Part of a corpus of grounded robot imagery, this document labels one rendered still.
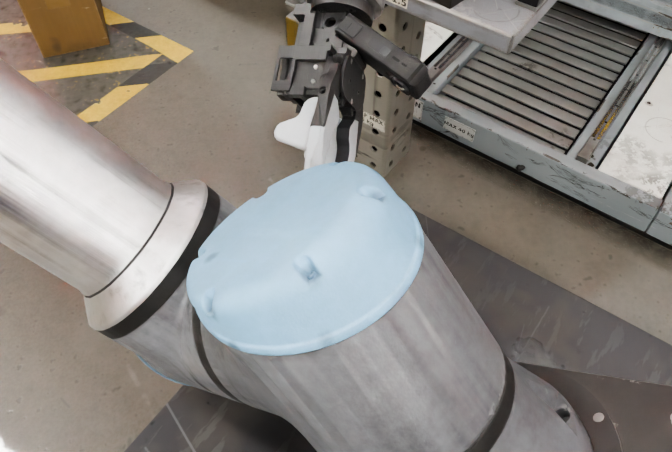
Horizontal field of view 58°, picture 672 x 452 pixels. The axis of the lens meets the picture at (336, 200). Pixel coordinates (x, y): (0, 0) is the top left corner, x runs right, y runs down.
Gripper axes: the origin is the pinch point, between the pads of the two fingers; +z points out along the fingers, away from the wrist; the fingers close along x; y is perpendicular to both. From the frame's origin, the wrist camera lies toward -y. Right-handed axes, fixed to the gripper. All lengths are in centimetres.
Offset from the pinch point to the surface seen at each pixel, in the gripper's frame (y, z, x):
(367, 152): 15, -18, -53
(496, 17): -11.9, -29.0, -19.1
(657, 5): -37, -64, -79
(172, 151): 55, -14, -46
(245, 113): 46, -26, -55
